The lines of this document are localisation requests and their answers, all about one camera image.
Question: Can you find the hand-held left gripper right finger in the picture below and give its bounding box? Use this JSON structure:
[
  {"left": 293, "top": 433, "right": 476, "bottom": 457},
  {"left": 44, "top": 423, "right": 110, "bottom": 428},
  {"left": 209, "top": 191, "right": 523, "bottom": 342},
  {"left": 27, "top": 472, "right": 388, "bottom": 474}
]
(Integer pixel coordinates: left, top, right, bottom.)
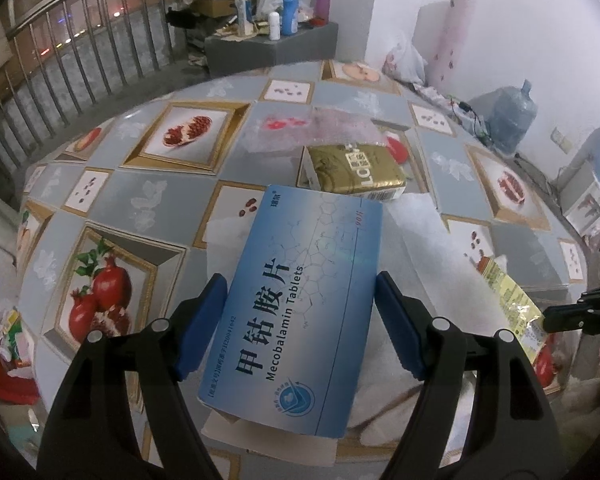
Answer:
[{"left": 375, "top": 271, "right": 566, "bottom": 480}]

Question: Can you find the yellow snack packet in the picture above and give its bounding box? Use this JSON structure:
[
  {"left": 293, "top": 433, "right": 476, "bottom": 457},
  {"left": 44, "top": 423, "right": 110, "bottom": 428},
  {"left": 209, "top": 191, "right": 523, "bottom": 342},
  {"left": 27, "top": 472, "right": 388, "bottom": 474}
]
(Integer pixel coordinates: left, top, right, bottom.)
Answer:
[{"left": 480, "top": 256, "right": 553, "bottom": 363}]

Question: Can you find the wall socket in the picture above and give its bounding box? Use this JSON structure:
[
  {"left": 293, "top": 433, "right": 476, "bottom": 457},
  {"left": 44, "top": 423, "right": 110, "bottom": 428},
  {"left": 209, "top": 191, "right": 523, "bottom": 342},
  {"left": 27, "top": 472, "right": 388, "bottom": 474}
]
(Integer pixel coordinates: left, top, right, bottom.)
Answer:
[{"left": 550, "top": 127, "right": 573, "bottom": 153}]

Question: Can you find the blue medicine box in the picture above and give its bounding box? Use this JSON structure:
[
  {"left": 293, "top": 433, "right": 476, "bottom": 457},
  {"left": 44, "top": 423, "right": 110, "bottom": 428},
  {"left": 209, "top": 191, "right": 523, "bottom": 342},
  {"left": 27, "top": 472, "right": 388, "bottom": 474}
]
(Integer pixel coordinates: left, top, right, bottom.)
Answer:
[{"left": 196, "top": 184, "right": 384, "bottom": 440}]

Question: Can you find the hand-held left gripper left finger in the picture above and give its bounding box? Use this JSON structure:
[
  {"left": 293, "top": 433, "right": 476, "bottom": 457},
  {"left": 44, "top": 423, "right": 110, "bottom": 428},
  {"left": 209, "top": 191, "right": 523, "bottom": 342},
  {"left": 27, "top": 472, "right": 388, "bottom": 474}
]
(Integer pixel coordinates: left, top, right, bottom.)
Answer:
[{"left": 37, "top": 273, "right": 229, "bottom": 480}]

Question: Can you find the pink rolled mat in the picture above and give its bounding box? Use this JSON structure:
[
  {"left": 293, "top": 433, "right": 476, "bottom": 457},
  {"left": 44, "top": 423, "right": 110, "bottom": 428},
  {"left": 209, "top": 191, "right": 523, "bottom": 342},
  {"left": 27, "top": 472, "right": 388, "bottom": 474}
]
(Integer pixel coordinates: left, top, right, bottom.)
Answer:
[{"left": 427, "top": 0, "right": 477, "bottom": 96}]

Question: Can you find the cardboard box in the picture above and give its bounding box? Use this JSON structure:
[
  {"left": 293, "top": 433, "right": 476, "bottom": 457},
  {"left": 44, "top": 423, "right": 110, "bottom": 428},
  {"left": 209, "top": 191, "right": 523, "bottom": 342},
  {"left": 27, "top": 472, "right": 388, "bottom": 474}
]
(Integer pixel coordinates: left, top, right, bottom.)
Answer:
[{"left": 195, "top": 0, "right": 238, "bottom": 17}]

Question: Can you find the white plastic bag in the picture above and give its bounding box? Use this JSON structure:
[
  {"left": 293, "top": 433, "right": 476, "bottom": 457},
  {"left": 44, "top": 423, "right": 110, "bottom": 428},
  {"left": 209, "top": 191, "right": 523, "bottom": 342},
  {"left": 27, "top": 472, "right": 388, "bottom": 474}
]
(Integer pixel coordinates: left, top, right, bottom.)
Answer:
[{"left": 382, "top": 35, "right": 428, "bottom": 86}]

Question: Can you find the grey cabinet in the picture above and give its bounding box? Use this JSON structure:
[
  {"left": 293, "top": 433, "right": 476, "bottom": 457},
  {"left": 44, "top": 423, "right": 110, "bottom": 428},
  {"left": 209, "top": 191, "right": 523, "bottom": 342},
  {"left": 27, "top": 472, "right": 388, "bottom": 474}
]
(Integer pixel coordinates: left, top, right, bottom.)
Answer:
[{"left": 204, "top": 20, "right": 341, "bottom": 78}]

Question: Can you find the large water jug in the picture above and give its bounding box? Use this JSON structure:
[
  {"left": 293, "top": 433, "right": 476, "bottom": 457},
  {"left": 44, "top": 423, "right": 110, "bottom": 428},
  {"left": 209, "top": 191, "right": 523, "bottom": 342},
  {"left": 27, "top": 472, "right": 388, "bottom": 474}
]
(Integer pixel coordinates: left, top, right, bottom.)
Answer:
[{"left": 487, "top": 79, "right": 538, "bottom": 156}]

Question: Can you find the gold foil packet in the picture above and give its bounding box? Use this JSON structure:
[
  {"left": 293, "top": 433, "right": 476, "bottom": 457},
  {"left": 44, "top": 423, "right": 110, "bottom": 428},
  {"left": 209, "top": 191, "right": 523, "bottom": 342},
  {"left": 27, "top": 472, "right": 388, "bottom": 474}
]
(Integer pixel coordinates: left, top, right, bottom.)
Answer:
[{"left": 296, "top": 143, "right": 407, "bottom": 203}]

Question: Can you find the clear bubble bag red print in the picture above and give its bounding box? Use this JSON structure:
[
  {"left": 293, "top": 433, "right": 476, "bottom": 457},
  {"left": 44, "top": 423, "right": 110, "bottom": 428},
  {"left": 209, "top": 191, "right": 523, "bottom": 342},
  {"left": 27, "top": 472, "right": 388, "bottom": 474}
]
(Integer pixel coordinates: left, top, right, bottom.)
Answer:
[{"left": 240, "top": 107, "right": 396, "bottom": 153}]

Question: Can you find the fruit print tablecloth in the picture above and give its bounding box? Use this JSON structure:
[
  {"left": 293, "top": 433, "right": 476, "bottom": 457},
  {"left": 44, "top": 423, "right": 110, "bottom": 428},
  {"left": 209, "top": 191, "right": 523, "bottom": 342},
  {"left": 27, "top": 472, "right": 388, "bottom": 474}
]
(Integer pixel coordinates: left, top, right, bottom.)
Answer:
[{"left": 15, "top": 60, "right": 588, "bottom": 480}]

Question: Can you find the red gift bag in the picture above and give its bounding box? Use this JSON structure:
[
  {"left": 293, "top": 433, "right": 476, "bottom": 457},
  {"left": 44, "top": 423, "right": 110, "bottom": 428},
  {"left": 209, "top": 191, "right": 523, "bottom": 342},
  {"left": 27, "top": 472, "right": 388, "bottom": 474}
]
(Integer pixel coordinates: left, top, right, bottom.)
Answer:
[{"left": 0, "top": 292, "right": 41, "bottom": 406}]

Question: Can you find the white water dispenser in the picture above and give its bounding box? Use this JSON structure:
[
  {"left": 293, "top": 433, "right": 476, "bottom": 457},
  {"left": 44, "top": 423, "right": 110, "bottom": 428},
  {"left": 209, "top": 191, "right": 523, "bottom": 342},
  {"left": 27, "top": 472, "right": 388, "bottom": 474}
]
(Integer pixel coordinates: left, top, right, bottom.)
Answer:
[{"left": 560, "top": 165, "right": 600, "bottom": 236}]

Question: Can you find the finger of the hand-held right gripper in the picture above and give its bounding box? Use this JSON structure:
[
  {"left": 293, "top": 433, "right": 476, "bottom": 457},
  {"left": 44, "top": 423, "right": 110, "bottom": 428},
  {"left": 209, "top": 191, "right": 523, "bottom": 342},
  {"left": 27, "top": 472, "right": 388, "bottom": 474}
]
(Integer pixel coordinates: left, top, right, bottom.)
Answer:
[{"left": 542, "top": 286, "right": 600, "bottom": 341}]

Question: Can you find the metal railing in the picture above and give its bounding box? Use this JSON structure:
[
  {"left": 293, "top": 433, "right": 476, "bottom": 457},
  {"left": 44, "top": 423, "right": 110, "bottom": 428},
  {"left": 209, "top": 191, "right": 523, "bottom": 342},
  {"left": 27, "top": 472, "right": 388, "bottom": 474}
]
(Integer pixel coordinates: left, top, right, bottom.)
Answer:
[{"left": 0, "top": 0, "right": 196, "bottom": 171}]

